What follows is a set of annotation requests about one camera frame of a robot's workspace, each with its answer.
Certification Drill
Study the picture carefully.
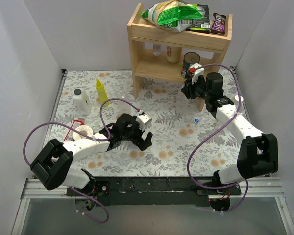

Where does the clear round bottle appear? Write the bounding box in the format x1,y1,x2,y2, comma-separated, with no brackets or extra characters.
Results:
119,90,130,101

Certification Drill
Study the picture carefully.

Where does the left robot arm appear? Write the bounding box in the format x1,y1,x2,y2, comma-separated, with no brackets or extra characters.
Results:
30,113,152,196

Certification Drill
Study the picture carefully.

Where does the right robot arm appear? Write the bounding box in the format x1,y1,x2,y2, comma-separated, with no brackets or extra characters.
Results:
181,72,279,195

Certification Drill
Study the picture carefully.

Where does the cream bottle on shelf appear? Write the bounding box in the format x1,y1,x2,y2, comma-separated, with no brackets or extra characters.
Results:
166,46,182,63

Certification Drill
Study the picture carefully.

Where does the yellow squeeze bottle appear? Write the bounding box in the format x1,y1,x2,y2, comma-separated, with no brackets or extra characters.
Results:
95,79,108,104

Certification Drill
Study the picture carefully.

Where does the small clear bottle on shelf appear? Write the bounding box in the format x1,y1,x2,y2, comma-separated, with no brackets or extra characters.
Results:
153,44,161,56

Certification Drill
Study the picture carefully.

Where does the white bottle black cap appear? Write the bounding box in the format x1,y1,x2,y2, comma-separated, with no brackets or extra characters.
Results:
73,88,92,116

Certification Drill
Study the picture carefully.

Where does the tin can on shelf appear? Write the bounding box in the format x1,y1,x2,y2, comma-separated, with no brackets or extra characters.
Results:
181,52,200,79

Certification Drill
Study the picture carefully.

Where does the black can with foil lid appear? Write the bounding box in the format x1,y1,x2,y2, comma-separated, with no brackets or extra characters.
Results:
73,125,94,141

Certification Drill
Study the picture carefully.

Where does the wooden shelf unit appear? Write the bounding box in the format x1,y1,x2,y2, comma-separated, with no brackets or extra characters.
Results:
126,2,233,112

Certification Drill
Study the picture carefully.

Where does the black green box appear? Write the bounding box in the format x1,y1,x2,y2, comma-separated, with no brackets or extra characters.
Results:
186,4,211,34

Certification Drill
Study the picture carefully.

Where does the red flat box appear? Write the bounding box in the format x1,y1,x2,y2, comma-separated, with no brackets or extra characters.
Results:
64,119,85,141

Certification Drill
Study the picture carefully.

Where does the dark chocolate bar pack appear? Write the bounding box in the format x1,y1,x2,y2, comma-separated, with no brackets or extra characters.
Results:
210,12,226,36

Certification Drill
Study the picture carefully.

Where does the green chip bag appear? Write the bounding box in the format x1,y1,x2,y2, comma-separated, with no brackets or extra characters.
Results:
141,0,203,32

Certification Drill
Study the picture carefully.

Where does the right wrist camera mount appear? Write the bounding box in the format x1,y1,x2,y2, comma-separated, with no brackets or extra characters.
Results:
187,63,205,84

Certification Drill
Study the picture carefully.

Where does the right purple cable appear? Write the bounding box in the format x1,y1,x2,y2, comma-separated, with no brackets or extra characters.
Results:
187,63,249,212

